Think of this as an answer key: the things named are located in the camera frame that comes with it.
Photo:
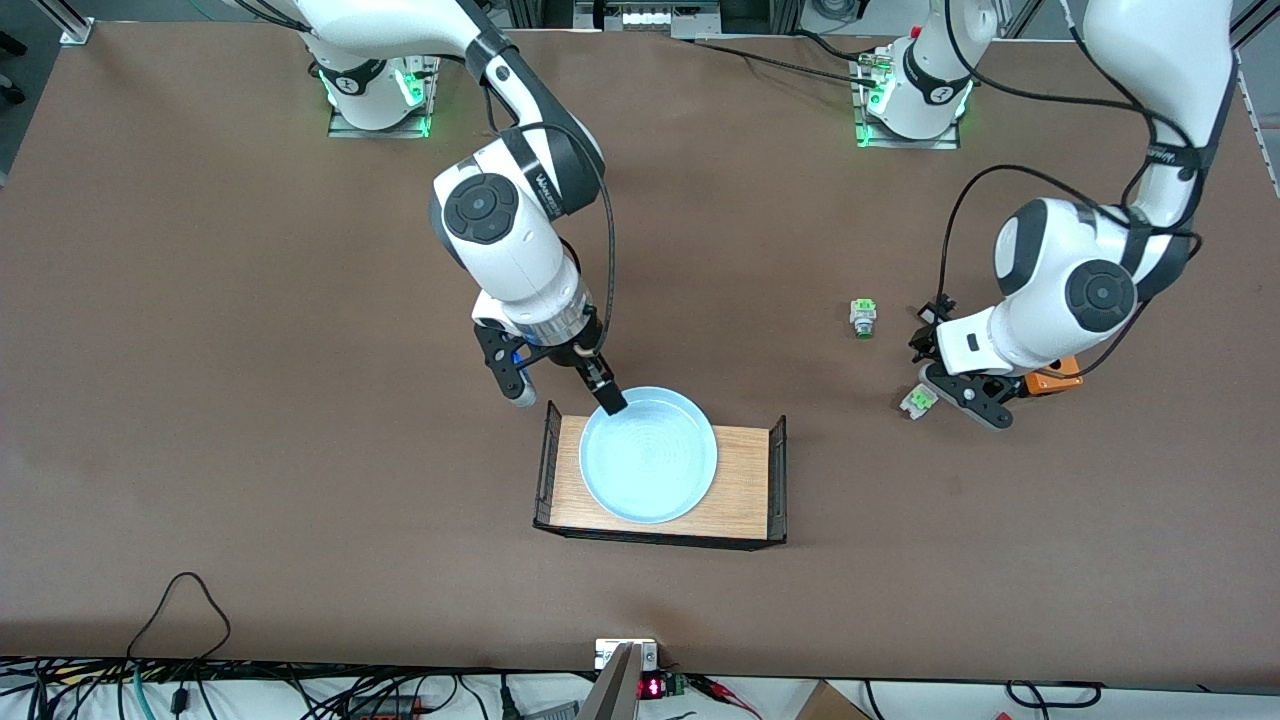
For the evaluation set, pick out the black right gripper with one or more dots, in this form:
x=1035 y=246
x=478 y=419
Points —
x=580 y=356

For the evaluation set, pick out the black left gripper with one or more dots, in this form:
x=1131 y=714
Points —
x=924 y=340

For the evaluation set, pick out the green white switch component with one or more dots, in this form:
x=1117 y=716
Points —
x=917 y=402

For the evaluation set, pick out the light blue round plate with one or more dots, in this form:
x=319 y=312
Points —
x=650 y=460

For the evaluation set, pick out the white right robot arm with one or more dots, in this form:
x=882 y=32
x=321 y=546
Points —
x=510 y=250

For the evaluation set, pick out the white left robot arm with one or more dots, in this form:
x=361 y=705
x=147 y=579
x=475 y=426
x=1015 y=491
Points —
x=1040 y=260

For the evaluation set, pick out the red LED display module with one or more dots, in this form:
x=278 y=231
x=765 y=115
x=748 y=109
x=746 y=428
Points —
x=655 y=687

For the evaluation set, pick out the grey metal bar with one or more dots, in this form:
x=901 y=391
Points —
x=612 y=695

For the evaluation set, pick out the red clip leads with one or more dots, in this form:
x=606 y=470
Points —
x=715 y=686

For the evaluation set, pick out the brown cardboard piece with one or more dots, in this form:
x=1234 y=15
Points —
x=825 y=705

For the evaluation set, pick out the green push button switch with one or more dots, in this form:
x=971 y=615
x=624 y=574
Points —
x=863 y=315

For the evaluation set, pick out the orange button enclosure box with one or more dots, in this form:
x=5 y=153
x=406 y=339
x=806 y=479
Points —
x=1060 y=380

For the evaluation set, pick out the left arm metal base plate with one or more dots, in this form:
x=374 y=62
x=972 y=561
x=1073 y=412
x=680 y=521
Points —
x=945 y=140

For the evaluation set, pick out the white metal clamp bracket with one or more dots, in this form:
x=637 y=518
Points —
x=625 y=650

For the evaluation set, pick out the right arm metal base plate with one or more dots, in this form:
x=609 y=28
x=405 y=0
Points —
x=425 y=60

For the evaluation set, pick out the aluminium frame with white connector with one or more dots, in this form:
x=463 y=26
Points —
x=645 y=18

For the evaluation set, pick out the aluminium corner bracket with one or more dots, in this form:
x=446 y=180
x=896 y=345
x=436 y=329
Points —
x=75 y=30

